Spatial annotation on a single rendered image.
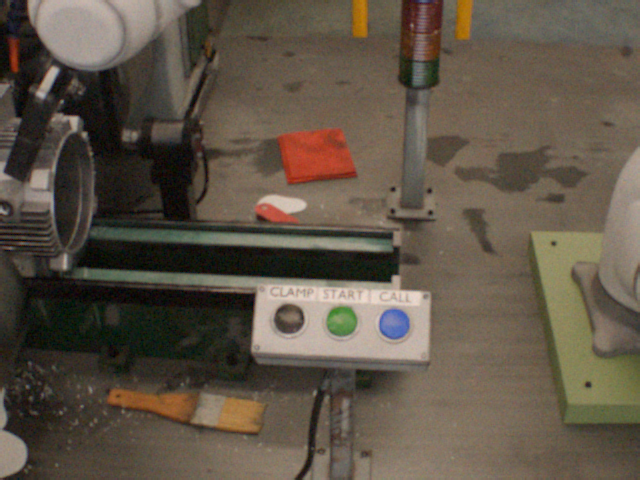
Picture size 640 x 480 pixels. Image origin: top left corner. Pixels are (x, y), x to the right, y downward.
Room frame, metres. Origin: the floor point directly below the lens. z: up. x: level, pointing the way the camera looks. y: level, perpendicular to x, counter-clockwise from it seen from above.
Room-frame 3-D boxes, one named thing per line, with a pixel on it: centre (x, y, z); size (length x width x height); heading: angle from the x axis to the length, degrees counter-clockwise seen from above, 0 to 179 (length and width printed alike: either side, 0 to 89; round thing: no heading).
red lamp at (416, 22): (1.17, -0.15, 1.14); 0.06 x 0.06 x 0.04
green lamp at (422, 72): (1.17, -0.15, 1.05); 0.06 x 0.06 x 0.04
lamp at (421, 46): (1.17, -0.15, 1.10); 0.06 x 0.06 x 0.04
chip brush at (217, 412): (0.74, 0.17, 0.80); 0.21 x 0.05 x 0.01; 80
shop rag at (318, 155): (1.32, 0.01, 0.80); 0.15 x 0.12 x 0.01; 9
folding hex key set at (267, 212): (1.12, 0.07, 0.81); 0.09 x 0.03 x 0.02; 45
